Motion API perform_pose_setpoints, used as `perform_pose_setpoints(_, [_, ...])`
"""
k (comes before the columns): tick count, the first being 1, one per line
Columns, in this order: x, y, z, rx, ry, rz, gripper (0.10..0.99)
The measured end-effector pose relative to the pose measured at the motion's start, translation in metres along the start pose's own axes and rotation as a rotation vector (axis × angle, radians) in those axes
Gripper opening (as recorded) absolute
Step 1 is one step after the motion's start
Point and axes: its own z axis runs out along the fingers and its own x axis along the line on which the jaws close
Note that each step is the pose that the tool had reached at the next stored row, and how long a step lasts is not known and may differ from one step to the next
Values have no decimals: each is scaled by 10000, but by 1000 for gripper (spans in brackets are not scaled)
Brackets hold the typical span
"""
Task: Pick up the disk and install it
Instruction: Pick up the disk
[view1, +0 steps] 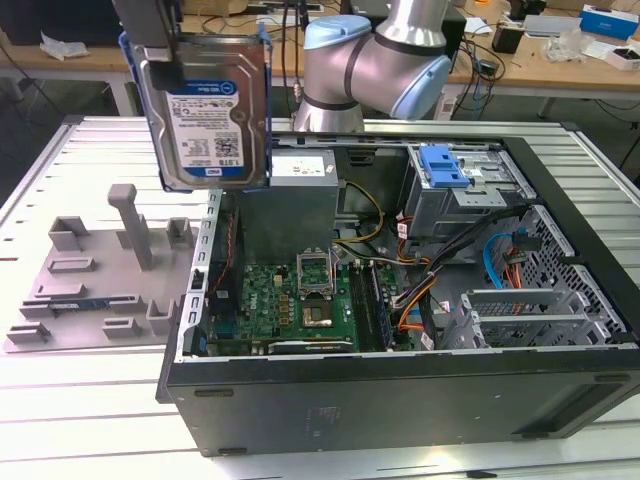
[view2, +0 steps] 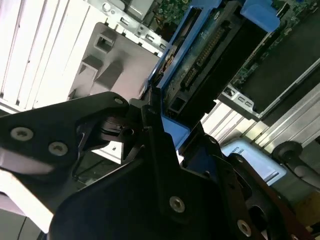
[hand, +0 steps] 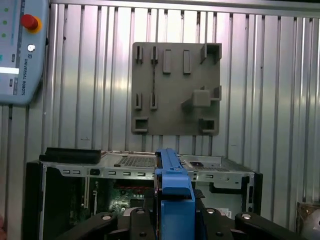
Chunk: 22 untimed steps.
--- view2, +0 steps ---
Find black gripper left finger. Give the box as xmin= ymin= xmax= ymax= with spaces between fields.
xmin=0 ymin=86 xmax=226 ymax=225

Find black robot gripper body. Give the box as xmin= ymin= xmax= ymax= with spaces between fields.
xmin=48 ymin=157 xmax=241 ymax=240

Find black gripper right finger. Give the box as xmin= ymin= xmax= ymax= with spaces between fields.
xmin=178 ymin=122 xmax=271 ymax=240

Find hard disk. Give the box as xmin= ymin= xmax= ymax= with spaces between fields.
xmin=147 ymin=0 xmax=281 ymax=152

